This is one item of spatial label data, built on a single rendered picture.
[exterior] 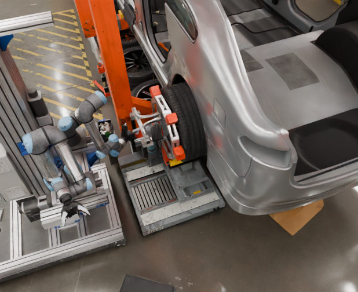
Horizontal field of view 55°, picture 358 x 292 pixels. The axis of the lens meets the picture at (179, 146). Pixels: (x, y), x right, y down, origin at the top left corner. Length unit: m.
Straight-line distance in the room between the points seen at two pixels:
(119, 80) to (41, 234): 1.51
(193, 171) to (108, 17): 1.63
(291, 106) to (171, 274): 1.75
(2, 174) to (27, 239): 0.88
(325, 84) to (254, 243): 1.54
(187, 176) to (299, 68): 1.44
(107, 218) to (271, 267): 1.50
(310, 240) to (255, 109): 1.80
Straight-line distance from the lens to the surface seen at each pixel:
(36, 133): 2.27
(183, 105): 2.69
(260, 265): 3.23
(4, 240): 3.47
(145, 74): 4.14
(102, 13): 2.68
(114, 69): 2.93
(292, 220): 3.49
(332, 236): 3.52
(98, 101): 2.58
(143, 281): 2.80
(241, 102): 1.96
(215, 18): 2.34
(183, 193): 3.34
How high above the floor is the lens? 2.94
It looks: 48 degrees down
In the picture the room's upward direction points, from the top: 4 degrees counter-clockwise
